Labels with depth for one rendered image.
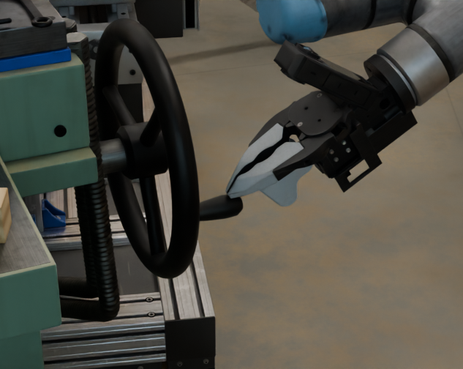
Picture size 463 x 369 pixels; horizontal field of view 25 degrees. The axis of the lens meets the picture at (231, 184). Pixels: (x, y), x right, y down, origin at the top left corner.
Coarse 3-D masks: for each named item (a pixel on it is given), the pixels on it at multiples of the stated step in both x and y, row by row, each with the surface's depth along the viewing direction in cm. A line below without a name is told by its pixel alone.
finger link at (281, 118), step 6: (294, 102) 114; (288, 108) 113; (276, 114) 114; (282, 114) 113; (270, 120) 114; (276, 120) 113; (282, 120) 113; (288, 120) 112; (264, 126) 113; (270, 126) 113; (282, 126) 112; (258, 132) 113; (264, 132) 113; (288, 132) 112; (258, 138) 112
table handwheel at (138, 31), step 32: (128, 32) 110; (96, 64) 123; (160, 64) 106; (96, 96) 127; (160, 96) 104; (128, 128) 115; (160, 128) 111; (128, 160) 115; (160, 160) 115; (192, 160) 105; (128, 192) 128; (192, 192) 105; (128, 224) 126; (160, 224) 119; (192, 224) 107; (160, 256) 117; (192, 256) 111
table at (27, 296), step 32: (0, 160) 97; (32, 160) 103; (64, 160) 103; (96, 160) 104; (32, 192) 103; (32, 224) 87; (0, 256) 83; (32, 256) 83; (0, 288) 81; (32, 288) 82; (0, 320) 82; (32, 320) 84
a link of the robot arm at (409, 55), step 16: (400, 32) 112; (384, 48) 111; (400, 48) 110; (416, 48) 109; (400, 64) 109; (416, 64) 109; (432, 64) 109; (416, 80) 109; (432, 80) 109; (448, 80) 111; (416, 96) 110; (432, 96) 112
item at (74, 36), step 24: (72, 24) 106; (72, 48) 103; (96, 120) 108; (96, 144) 109; (96, 192) 112; (96, 216) 114; (96, 240) 116; (96, 264) 118; (72, 288) 130; (96, 288) 126; (72, 312) 129; (96, 312) 124
